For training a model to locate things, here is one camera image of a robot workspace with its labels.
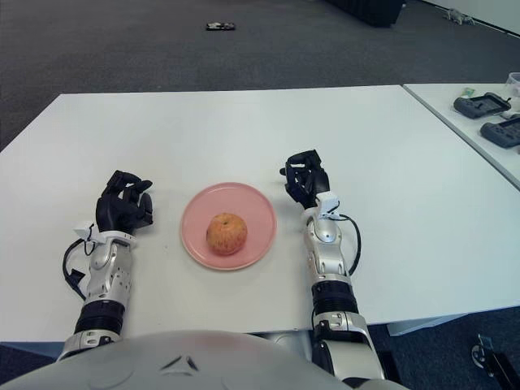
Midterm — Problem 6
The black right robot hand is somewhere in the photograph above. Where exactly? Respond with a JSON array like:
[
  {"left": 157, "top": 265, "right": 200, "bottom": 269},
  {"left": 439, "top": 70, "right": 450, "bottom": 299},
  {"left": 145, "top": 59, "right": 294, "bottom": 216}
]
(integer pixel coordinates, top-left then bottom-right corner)
[{"left": 278, "top": 149, "right": 331, "bottom": 210}]

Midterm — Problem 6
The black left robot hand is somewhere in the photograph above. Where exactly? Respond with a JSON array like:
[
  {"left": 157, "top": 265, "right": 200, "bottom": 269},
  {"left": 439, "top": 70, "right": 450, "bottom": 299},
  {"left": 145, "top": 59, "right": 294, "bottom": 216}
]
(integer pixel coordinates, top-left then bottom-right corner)
[{"left": 95, "top": 169, "right": 155, "bottom": 236}]

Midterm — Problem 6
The red yellow apple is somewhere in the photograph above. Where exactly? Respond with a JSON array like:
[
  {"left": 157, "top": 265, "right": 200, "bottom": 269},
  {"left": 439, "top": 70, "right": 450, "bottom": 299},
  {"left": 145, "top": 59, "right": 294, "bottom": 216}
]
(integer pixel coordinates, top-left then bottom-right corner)
[{"left": 206, "top": 212, "right": 249, "bottom": 257}]

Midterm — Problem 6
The pink round plate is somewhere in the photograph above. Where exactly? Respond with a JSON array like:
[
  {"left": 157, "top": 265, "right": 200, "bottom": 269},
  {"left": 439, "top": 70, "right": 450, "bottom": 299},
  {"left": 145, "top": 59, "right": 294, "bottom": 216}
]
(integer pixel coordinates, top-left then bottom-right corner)
[{"left": 180, "top": 181, "right": 279, "bottom": 272}]

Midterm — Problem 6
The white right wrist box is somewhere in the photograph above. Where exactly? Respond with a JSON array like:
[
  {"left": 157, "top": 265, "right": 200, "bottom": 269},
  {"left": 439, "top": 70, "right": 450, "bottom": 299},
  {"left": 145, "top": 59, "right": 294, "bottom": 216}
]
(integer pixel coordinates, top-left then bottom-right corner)
[{"left": 314, "top": 193, "right": 340, "bottom": 220}]

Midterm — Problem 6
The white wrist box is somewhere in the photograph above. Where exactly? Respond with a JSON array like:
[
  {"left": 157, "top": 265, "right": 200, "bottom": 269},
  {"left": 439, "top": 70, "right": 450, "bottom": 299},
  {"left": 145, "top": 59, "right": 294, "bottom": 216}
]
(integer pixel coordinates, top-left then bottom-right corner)
[
  {"left": 73, "top": 220, "right": 98, "bottom": 241},
  {"left": 314, "top": 193, "right": 340, "bottom": 220}
]

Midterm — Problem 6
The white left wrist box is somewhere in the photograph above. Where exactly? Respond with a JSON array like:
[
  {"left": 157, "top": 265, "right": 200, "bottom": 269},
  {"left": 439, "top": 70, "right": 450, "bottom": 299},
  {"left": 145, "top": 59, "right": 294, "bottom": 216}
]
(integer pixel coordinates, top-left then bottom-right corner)
[{"left": 73, "top": 220, "right": 98, "bottom": 241}]

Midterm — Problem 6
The grey robot torso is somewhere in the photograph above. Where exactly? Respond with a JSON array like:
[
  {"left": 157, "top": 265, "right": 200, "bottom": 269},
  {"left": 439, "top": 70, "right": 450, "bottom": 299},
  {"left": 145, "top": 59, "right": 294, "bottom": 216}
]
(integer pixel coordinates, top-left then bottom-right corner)
[{"left": 0, "top": 329, "right": 346, "bottom": 390}]

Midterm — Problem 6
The black crate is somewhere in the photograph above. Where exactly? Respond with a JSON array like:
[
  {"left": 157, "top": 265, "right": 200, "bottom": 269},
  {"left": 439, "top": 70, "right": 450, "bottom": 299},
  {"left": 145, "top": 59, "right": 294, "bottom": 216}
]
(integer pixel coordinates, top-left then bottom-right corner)
[{"left": 324, "top": 0, "right": 407, "bottom": 28}]

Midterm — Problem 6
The black handheld controller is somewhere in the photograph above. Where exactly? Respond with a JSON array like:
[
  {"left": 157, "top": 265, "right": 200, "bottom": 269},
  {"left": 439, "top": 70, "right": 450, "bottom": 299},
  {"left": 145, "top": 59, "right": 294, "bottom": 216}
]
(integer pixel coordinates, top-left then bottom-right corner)
[
  {"left": 453, "top": 92, "right": 512, "bottom": 119},
  {"left": 479, "top": 117, "right": 520, "bottom": 150}
]

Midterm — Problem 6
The grey toy figure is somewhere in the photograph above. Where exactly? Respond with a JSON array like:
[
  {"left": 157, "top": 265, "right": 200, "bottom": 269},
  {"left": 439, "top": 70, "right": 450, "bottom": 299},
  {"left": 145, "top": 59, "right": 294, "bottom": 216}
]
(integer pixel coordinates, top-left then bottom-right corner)
[{"left": 444, "top": 7, "right": 476, "bottom": 25}]

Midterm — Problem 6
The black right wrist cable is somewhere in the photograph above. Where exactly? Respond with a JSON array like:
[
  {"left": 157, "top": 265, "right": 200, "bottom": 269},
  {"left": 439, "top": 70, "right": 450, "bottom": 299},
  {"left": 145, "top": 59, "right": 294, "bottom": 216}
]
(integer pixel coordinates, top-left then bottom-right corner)
[{"left": 336, "top": 214, "right": 362, "bottom": 275}]

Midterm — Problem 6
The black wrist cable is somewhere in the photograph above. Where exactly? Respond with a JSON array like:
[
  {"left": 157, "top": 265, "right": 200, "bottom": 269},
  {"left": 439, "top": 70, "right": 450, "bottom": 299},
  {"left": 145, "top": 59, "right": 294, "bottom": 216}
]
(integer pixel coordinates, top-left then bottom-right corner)
[
  {"left": 336, "top": 214, "right": 362, "bottom": 275},
  {"left": 62, "top": 237, "right": 93, "bottom": 301}
]

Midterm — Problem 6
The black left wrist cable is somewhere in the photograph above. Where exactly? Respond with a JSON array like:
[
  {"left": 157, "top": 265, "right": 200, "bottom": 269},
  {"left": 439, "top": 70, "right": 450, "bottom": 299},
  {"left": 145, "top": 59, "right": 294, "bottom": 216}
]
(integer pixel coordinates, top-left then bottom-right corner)
[{"left": 62, "top": 237, "right": 93, "bottom": 301}]

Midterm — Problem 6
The black metal caster frame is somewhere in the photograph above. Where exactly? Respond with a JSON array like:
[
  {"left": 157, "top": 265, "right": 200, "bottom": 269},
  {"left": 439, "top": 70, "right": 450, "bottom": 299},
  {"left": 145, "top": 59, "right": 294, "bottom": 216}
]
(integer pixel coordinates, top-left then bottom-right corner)
[{"left": 470, "top": 333, "right": 520, "bottom": 379}]

